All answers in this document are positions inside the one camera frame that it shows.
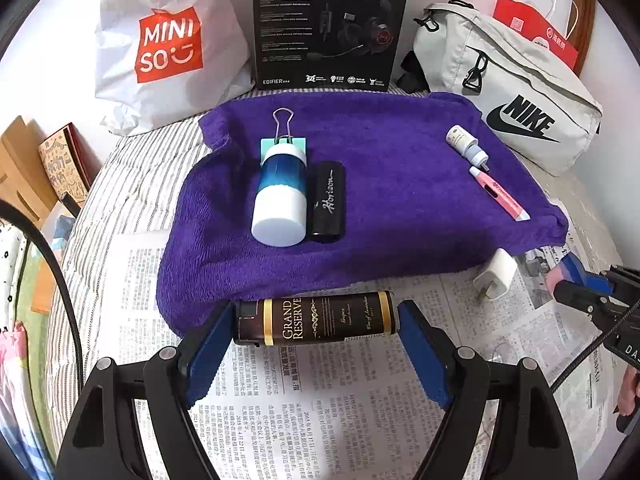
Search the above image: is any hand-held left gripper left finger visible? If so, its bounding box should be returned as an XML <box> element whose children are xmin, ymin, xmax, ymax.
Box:
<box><xmin>56</xmin><ymin>300</ymin><xmax>238</xmax><ymax>480</ymax></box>

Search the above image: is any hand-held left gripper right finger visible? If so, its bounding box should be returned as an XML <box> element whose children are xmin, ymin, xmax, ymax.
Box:
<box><xmin>395</xmin><ymin>300</ymin><xmax>576</xmax><ymax>480</ymax></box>

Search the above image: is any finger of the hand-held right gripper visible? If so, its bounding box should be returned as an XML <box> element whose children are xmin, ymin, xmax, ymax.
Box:
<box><xmin>559</xmin><ymin>254</ymin><xmax>640</xmax><ymax>293</ymax></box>
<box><xmin>552</xmin><ymin>280</ymin><xmax>617</xmax><ymax>322</ymax></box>

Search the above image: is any small pink block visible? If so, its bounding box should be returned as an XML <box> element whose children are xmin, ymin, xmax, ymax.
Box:
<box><xmin>545</xmin><ymin>266</ymin><xmax>576</xmax><ymax>297</ymax></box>

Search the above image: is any dark brown bottle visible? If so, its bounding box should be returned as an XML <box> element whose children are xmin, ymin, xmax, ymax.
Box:
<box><xmin>232</xmin><ymin>290</ymin><xmax>398</xmax><ymax>347</ymax></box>

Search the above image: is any pink pen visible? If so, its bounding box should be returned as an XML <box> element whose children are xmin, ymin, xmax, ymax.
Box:
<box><xmin>468</xmin><ymin>165</ymin><xmax>530</xmax><ymax>222</ymax></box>

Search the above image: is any blue and white bottle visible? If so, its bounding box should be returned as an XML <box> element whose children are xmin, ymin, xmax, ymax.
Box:
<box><xmin>251</xmin><ymin>145</ymin><xmax>307</xmax><ymax>248</ymax></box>

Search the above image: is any black oblong case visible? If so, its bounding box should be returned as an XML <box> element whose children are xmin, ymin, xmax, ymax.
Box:
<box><xmin>307</xmin><ymin>160</ymin><xmax>347</xmax><ymax>242</ymax></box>

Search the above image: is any person's right hand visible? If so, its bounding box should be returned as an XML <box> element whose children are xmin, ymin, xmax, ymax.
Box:
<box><xmin>617</xmin><ymin>365</ymin><xmax>640</xmax><ymax>416</ymax></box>

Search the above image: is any small grey metal object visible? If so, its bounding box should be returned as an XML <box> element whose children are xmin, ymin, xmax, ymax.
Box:
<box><xmin>520</xmin><ymin>252</ymin><xmax>546</xmax><ymax>277</ymax></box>

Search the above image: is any white charger plug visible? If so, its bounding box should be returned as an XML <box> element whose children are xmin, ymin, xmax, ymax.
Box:
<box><xmin>473</xmin><ymin>248</ymin><xmax>521</xmax><ymax>302</ymax></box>

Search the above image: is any newspaper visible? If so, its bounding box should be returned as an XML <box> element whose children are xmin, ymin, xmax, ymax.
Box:
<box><xmin>112</xmin><ymin>230</ymin><xmax>631</xmax><ymax>480</ymax></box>

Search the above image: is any purple towel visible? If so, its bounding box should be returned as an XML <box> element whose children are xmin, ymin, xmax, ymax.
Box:
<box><xmin>156</xmin><ymin>91</ymin><xmax>568</xmax><ymax>341</ymax></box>

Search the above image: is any green cloth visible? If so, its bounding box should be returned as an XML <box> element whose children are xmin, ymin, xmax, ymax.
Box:
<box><xmin>20</xmin><ymin>245</ymin><xmax>76</xmax><ymax>361</ymax></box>

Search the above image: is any small white dropper bottle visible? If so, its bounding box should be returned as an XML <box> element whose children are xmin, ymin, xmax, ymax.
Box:
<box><xmin>446</xmin><ymin>126</ymin><xmax>491</xmax><ymax>172</ymax></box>

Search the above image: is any pink printed cloth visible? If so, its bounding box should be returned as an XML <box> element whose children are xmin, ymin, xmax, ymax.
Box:
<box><xmin>0</xmin><ymin>322</ymin><xmax>56</xmax><ymax>480</ymax></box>

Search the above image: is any white dotted cloth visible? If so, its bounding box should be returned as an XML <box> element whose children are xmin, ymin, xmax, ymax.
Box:
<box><xmin>0</xmin><ymin>225</ymin><xmax>31</xmax><ymax>331</ymax></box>

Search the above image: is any teal binder clip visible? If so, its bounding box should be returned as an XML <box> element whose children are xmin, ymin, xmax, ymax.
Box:
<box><xmin>260</xmin><ymin>107</ymin><xmax>312</xmax><ymax>161</ymax></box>

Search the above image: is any grey waist bag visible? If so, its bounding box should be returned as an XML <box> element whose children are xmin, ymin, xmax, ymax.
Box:
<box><xmin>400</xmin><ymin>0</ymin><xmax>604</xmax><ymax>177</ymax></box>

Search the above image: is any patterned brown box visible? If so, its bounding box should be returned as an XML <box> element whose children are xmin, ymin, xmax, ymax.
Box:
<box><xmin>39</xmin><ymin>124</ymin><xmax>103</xmax><ymax>201</ymax></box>

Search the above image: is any red paper bag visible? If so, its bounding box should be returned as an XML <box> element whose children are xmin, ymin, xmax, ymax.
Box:
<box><xmin>492</xmin><ymin>0</ymin><xmax>581</xmax><ymax>73</ymax></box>

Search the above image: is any wooden stand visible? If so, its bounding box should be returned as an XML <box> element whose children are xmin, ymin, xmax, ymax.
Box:
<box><xmin>0</xmin><ymin>115</ymin><xmax>58</xmax><ymax>221</ymax></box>

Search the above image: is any black headphone box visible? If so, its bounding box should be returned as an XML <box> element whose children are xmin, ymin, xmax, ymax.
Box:
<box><xmin>251</xmin><ymin>0</ymin><xmax>413</xmax><ymax>92</ymax></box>

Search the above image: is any white plastic shopping bag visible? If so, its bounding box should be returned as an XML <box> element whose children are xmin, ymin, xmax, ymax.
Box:
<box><xmin>95</xmin><ymin>0</ymin><xmax>256</xmax><ymax>136</ymax></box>

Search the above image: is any smooth black cable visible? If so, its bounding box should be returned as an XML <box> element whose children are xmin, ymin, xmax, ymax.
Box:
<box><xmin>0</xmin><ymin>200</ymin><xmax>86</xmax><ymax>386</ymax></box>

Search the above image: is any brown wooden post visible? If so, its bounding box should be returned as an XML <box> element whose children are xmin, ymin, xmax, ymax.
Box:
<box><xmin>567</xmin><ymin>0</ymin><xmax>596</xmax><ymax>78</ymax></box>

